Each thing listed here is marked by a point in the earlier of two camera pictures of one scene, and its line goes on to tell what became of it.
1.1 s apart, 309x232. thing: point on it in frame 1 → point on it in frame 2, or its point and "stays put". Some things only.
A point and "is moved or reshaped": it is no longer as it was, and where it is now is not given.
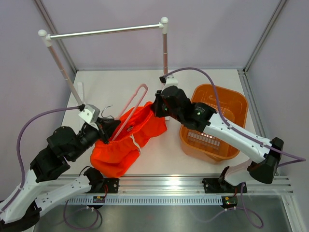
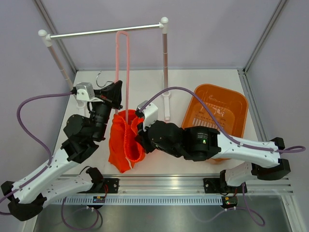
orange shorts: x=114 y=159 is moved or reshaped
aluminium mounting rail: x=181 y=185 stays put
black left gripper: x=106 y=126 → x=111 y=94
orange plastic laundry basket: x=234 y=105 stays put
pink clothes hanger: x=122 y=126 → x=127 y=69
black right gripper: x=156 y=106 → x=142 y=138
